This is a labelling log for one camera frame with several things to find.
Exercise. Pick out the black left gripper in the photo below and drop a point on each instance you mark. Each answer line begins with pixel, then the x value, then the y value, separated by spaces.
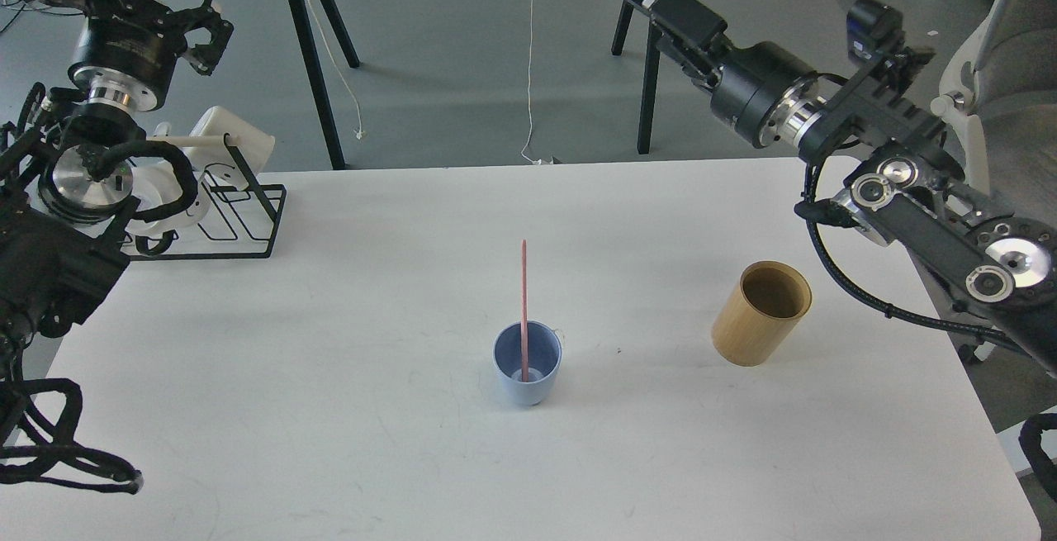
pixel 132 46

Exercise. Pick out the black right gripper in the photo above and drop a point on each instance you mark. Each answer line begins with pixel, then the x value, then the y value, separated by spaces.
pixel 763 92

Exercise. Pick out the blue plastic cup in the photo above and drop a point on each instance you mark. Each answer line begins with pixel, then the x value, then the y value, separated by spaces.
pixel 543 361

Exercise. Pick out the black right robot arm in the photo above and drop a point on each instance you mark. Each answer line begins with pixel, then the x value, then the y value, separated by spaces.
pixel 875 162

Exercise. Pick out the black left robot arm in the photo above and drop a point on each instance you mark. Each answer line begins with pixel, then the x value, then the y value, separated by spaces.
pixel 76 170

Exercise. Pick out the wooden rack dowel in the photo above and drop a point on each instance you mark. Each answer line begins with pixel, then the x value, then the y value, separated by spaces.
pixel 194 140

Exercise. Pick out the white mug upper right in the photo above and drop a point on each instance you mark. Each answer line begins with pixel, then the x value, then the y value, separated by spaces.
pixel 217 129

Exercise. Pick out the white mug on rack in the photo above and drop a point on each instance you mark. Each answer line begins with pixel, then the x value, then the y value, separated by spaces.
pixel 155 184

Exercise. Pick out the bamboo cylinder holder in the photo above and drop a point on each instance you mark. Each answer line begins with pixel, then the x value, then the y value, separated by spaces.
pixel 767 303

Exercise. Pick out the white office chair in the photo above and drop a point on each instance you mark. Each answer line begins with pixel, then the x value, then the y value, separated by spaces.
pixel 998 90

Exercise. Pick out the black wire cup rack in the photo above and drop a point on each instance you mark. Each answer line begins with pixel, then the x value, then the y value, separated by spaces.
pixel 242 224

